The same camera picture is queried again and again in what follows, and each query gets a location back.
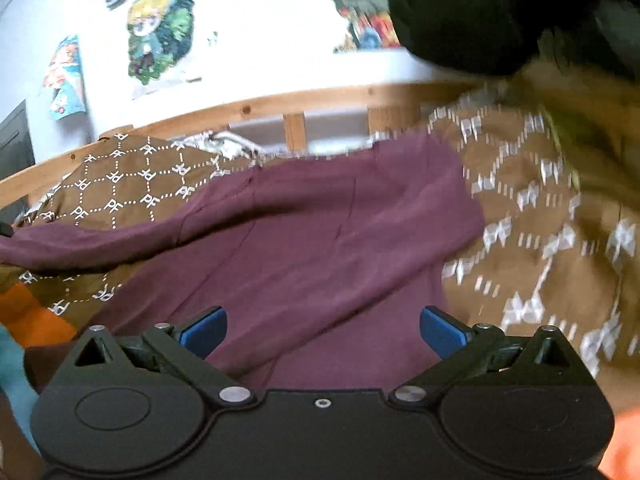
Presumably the maroon small garment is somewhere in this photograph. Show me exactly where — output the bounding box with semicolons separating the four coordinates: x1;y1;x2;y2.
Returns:
1;132;484;390

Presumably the brown PF patterned duvet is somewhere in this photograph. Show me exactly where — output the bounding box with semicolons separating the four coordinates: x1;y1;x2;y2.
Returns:
1;66;639;406

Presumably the black puffer jacket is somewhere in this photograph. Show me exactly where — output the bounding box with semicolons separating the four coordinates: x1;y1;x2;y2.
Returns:
388;0;639;82

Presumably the wooden bed frame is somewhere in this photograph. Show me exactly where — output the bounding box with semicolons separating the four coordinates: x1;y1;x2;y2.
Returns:
0;81;482;208

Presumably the small blue wall poster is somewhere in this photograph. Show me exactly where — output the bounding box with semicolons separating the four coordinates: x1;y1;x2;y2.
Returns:
43;36;87;122

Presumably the green cartoon wall poster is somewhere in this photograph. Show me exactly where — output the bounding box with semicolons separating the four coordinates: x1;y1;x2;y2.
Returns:
127;0;194;87

